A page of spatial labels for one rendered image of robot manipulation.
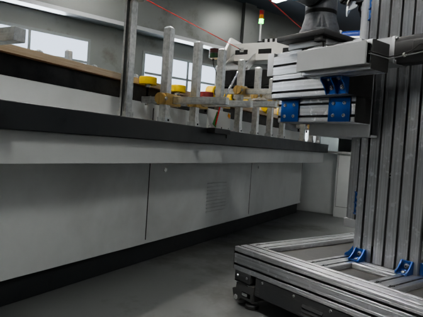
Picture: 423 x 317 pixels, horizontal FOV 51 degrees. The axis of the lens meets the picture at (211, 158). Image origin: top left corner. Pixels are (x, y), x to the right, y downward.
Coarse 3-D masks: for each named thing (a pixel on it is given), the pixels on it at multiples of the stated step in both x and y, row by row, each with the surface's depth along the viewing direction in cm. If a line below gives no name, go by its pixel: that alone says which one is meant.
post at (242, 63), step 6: (240, 60) 257; (240, 66) 257; (240, 72) 257; (240, 78) 257; (240, 84) 257; (240, 96) 257; (240, 108) 257; (240, 114) 258; (234, 120) 258; (240, 120) 258; (234, 126) 258; (240, 126) 259
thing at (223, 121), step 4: (208, 108) 223; (208, 112) 223; (212, 112) 226; (216, 112) 230; (220, 112) 234; (224, 112) 238; (208, 116) 223; (212, 116) 227; (220, 116) 235; (224, 116) 238; (208, 120) 224; (212, 120) 227; (220, 120) 235; (224, 120) 239; (228, 120) 243; (208, 124) 224; (212, 124) 227; (220, 124) 235; (224, 124) 239; (228, 124) 244; (224, 128) 239; (228, 128) 244
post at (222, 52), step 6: (222, 48) 235; (222, 54) 234; (222, 60) 234; (222, 66) 234; (222, 72) 234; (222, 78) 235; (216, 84) 236; (222, 84) 235; (216, 90) 236; (222, 90) 236; (216, 96) 236; (222, 96) 236; (216, 108) 236; (222, 108) 237
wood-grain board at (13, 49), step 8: (0, 48) 141; (8, 48) 144; (16, 48) 147; (24, 48) 149; (24, 56) 150; (32, 56) 152; (40, 56) 155; (48, 56) 158; (56, 56) 161; (56, 64) 163; (64, 64) 165; (72, 64) 168; (80, 64) 172; (88, 72) 178; (96, 72) 180; (104, 72) 184; (112, 72) 188; (120, 80) 194; (136, 80) 202; (152, 88) 216; (160, 88) 218; (184, 96) 243
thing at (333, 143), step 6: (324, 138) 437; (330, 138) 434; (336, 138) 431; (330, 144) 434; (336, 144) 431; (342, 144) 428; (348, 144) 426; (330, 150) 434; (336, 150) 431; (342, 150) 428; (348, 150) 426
